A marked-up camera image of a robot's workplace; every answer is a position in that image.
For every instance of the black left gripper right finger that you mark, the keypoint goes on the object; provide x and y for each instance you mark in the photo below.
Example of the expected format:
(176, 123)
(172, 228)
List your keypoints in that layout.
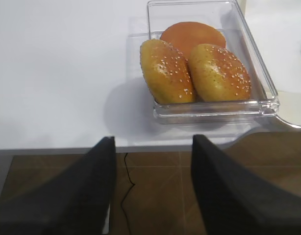
(234, 201)

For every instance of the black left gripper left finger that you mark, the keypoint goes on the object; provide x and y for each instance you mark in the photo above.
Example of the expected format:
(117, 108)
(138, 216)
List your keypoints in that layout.
(75, 202)

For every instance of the sesame bun top right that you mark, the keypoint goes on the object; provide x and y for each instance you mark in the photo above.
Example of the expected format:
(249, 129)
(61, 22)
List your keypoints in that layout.
(218, 75)

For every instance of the sesame bun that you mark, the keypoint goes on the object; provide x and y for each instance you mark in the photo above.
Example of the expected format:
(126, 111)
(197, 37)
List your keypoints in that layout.
(218, 75)
(166, 74)

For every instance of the sesame bun top left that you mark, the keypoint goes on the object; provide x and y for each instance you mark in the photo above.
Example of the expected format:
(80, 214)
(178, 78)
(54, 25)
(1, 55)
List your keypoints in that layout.
(166, 74)

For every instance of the plain brown bun bottom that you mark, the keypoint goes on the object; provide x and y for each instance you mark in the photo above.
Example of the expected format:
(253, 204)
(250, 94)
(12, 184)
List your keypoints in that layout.
(190, 34)

